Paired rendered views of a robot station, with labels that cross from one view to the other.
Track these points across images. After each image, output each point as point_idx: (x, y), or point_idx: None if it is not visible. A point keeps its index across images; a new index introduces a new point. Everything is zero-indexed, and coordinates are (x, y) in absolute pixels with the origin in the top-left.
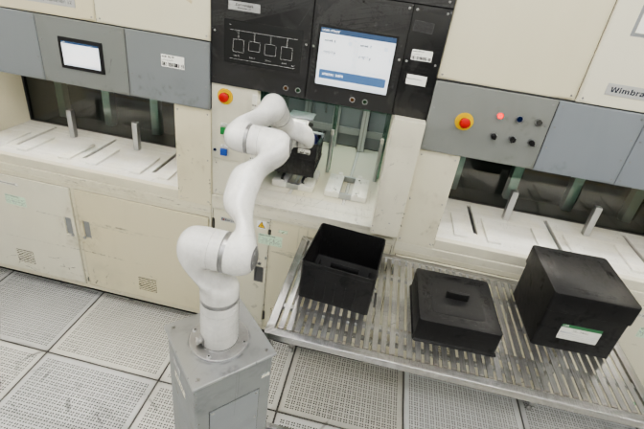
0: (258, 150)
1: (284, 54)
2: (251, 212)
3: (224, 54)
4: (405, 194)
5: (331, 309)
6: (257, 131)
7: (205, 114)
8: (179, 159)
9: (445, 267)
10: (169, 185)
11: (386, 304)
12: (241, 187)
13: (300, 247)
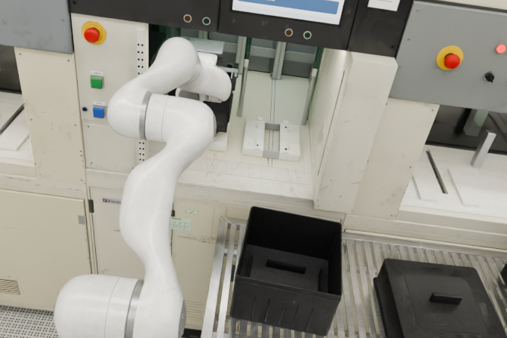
0: (165, 137)
1: None
2: (167, 243)
3: None
4: (364, 159)
5: (278, 333)
6: (161, 108)
7: (65, 60)
8: (32, 125)
9: (411, 243)
10: (19, 159)
11: (349, 312)
12: (149, 206)
13: (219, 235)
